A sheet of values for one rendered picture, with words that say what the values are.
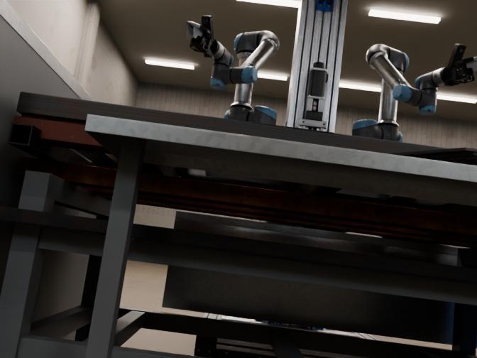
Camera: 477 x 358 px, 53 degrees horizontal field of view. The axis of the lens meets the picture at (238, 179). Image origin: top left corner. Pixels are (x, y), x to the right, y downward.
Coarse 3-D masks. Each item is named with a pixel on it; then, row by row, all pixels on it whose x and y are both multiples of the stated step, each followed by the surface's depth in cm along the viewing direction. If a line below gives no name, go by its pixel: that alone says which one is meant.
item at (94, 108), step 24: (24, 96) 117; (48, 96) 117; (72, 120) 118; (144, 120) 116; (168, 120) 117; (192, 120) 117; (216, 120) 117; (336, 144) 117; (360, 144) 117; (384, 144) 117; (408, 144) 117; (336, 192) 179; (360, 192) 179
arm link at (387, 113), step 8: (392, 48) 241; (392, 56) 239; (400, 56) 241; (400, 64) 241; (408, 64) 244; (400, 72) 241; (384, 88) 242; (384, 96) 241; (392, 96) 239; (384, 104) 240; (392, 104) 238; (384, 112) 239; (392, 112) 238; (384, 120) 238; (392, 120) 237; (384, 128) 235; (392, 128) 235; (384, 136) 232; (392, 136) 234; (400, 136) 237
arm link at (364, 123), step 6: (360, 120) 231; (366, 120) 230; (372, 120) 230; (354, 126) 233; (360, 126) 230; (366, 126) 229; (372, 126) 230; (378, 126) 234; (354, 132) 232; (360, 132) 230; (366, 132) 229; (372, 132) 229; (378, 132) 231; (378, 138) 231
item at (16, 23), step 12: (0, 0) 108; (0, 12) 109; (12, 12) 114; (12, 24) 115; (24, 24) 121; (24, 36) 121; (36, 36) 128; (36, 48) 129; (48, 60) 138; (60, 72) 148; (72, 84) 159; (84, 96) 172
